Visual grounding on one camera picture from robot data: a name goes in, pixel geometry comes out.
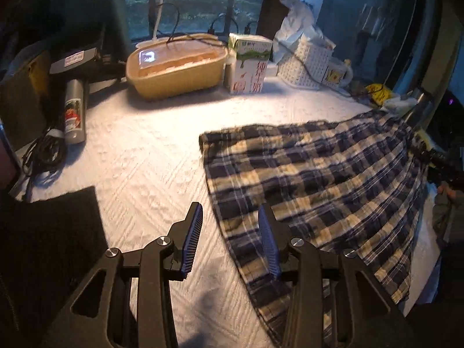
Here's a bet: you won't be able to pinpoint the grey spray can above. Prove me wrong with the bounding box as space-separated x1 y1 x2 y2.
63 79 88 144

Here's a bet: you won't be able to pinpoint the black cable bundle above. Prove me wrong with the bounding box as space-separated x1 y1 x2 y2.
22 128 66 180

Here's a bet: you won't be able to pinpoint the white mug with bear print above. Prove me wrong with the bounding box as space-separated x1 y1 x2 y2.
324 60 354 88

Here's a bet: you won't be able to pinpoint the black folded cloth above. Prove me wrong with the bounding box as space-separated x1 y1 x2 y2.
0 186 108 348

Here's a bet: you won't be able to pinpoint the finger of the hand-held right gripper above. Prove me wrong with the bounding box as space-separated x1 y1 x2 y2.
413 141 464 185

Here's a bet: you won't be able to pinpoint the black labelled device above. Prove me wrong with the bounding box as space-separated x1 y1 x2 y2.
49 46 100 75

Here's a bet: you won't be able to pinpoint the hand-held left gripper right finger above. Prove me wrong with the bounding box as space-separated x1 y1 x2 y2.
258 203 417 348

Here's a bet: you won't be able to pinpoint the white textured table cover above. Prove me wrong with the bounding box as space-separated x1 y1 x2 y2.
22 74 441 348

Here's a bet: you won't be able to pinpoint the yellow box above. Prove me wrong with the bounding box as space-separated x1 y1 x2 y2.
0 51 51 142

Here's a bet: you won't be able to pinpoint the stainless steel tumbler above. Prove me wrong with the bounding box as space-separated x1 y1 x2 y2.
404 89 436 129

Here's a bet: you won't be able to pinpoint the yellow plastic bag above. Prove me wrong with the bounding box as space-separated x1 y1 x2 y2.
364 83 417 113

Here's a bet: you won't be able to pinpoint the yellow plastic basket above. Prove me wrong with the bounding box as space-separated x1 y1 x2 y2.
126 33 229 100

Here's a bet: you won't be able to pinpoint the white plastic basket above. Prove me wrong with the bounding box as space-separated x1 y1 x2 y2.
277 38 333 89

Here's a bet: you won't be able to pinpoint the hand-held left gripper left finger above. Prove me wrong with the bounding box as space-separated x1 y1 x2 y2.
40 202 204 348

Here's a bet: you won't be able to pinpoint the blue plaid pants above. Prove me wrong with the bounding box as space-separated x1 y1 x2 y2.
199 110 430 348

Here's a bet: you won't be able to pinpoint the white green milk carton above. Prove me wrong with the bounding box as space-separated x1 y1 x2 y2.
228 32 273 95

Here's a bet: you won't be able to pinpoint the person's right hand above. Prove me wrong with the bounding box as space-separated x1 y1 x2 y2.
436 182 464 204

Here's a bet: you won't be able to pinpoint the white crumpled plastic bag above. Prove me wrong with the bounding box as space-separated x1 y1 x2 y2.
273 0 336 62

